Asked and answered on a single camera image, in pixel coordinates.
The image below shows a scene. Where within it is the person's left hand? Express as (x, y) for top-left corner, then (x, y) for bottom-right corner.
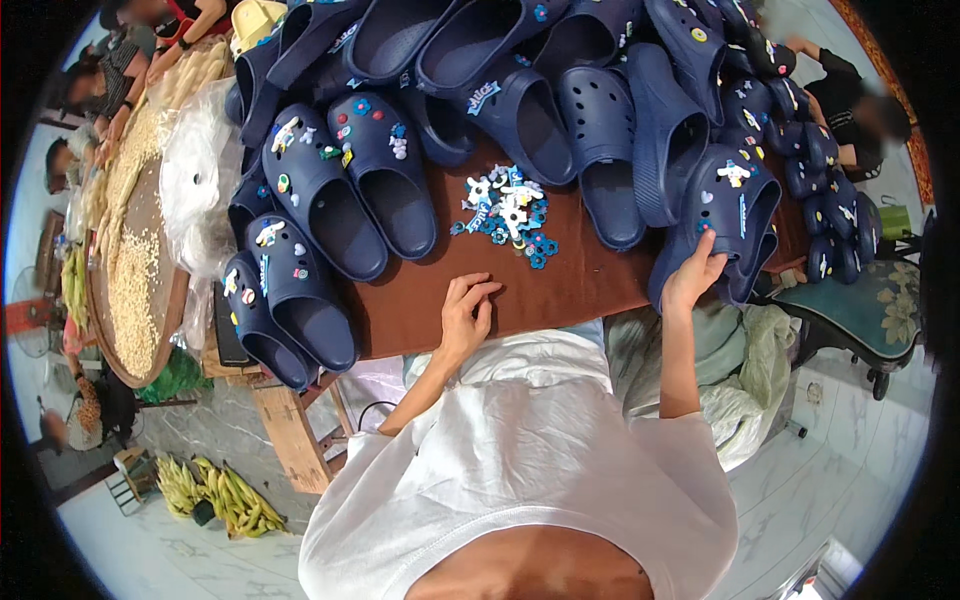
(438, 272), (504, 369)

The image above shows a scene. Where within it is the person's right hand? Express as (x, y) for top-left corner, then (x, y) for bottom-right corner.
(661, 228), (729, 313)

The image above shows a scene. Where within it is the navy clog with white dog charm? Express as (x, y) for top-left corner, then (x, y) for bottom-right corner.
(648, 142), (783, 310)

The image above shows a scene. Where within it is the pale green cloth heap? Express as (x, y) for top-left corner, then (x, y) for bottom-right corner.
(603, 300), (804, 474)

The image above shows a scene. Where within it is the pile of shoe charms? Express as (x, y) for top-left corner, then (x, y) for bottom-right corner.
(450, 165), (561, 270)

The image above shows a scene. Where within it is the person's body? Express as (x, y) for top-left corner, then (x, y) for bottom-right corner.
(298, 328), (740, 600)

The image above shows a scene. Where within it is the heap of navy blue clogs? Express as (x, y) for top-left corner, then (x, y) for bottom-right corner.
(221, 0), (886, 391)

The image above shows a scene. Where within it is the dark chair with floral cushion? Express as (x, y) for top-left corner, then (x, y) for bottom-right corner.
(768, 213), (939, 402)

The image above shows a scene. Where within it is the black box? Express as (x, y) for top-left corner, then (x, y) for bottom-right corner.
(213, 281), (260, 369)

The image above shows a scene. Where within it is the green net bag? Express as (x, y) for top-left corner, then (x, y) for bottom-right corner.
(135, 346), (215, 406)

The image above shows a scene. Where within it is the heap of yellow corn ears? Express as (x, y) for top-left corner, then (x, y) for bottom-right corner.
(153, 453), (290, 540)

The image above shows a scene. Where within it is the clear plastic bag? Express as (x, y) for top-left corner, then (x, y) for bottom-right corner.
(159, 76), (245, 280)

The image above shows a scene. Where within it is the round woven tray of corn kernels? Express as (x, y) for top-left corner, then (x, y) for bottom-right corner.
(84, 150), (192, 390)

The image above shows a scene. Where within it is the pale yellow clog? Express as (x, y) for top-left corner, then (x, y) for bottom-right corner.
(229, 0), (288, 60)

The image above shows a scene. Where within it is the small wooden stool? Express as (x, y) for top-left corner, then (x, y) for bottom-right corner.
(103, 446), (160, 517)

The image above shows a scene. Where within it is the heap of shelled corn cobs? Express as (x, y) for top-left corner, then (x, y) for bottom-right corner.
(90, 37), (231, 252)

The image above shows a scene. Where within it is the standing fan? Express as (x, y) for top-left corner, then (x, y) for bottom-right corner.
(7, 264), (54, 360)

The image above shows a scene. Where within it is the black cable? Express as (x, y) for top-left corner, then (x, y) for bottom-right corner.
(355, 399), (399, 435)

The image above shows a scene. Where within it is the wooden table frame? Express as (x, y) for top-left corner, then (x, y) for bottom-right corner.
(201, 330), (357, 496)

